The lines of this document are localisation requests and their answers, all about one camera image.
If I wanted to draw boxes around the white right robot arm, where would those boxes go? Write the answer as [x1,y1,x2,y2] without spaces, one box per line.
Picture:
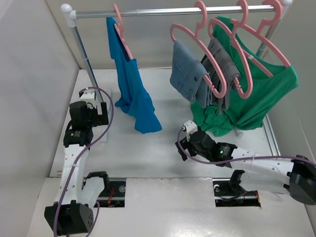
[175,130,316,205]

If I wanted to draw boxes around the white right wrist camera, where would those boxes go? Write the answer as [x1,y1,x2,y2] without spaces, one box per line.
[181,120,198,141]

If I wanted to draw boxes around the white metal clothes rack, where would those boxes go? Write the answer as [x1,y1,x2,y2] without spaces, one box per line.
[60,0,293,146]

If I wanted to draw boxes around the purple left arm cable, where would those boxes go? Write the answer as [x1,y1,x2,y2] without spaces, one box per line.
[53,86,115,237]

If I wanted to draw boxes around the pink hanger holding green shirt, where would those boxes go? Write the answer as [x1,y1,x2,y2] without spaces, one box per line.
[230,0,290,79]

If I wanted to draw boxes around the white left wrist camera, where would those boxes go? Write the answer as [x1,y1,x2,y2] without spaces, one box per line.
[79,89,96,102]

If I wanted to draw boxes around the grey folded trousers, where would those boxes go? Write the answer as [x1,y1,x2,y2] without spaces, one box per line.
[201,38,240,114]

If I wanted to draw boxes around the pink hanger holding trousers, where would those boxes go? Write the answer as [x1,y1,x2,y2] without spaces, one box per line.
[207,0,254,99]

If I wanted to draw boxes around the pink hanger holding jeans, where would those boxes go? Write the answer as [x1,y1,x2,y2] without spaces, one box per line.
[170,0,228,100]

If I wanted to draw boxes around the green t shirt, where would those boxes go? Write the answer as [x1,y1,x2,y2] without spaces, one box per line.
[190,16,299,138]

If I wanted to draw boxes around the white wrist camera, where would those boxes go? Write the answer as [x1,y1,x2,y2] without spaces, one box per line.
[181,120,198,141]
[79,89,96,102]

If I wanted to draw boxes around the pink plastic hanger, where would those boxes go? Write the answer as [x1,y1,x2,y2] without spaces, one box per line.
[113,3,133,60]

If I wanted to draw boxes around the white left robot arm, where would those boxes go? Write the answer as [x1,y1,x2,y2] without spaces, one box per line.
[44,101,110,237]

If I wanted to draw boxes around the light blue denim jeans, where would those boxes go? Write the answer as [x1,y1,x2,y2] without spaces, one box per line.
[170,40,211,108]

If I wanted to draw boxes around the blue t shirt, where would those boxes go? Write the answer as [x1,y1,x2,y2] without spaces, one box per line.
[106,17,162,134]

